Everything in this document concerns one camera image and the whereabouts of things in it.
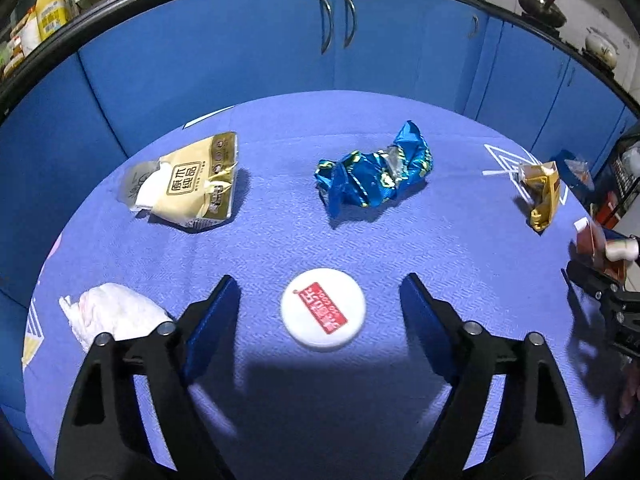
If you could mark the white ceramic pot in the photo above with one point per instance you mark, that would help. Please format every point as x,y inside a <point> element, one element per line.
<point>601,47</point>

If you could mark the small gold wrapper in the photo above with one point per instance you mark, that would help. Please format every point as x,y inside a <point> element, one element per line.
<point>545,195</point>

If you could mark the white round lid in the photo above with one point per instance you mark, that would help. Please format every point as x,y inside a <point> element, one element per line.
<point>310,325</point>

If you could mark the blue foil wrapper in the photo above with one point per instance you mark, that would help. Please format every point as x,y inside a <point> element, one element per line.
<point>370,180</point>

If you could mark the black kitchen countertop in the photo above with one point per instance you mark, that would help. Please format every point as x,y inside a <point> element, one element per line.
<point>75,32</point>

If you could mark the crumpled white tissue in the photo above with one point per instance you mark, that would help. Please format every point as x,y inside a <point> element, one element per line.
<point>115,310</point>

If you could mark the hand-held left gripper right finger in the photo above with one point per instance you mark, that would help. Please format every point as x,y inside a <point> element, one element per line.
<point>425,325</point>

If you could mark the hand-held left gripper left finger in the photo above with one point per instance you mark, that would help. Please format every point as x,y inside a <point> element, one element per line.
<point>212,325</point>

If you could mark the yellow detergent bottle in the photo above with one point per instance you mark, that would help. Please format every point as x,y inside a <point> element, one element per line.
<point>50,12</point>

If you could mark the blue kitchen cabinets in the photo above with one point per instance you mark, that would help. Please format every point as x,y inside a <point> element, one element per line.
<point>225,50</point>

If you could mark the cream snack wrapper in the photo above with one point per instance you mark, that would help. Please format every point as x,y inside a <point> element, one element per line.
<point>195,185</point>

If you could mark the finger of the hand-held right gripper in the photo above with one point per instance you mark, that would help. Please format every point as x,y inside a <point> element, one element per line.
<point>592,280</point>

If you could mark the black wok with lid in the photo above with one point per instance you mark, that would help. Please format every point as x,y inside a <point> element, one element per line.
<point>542,7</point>

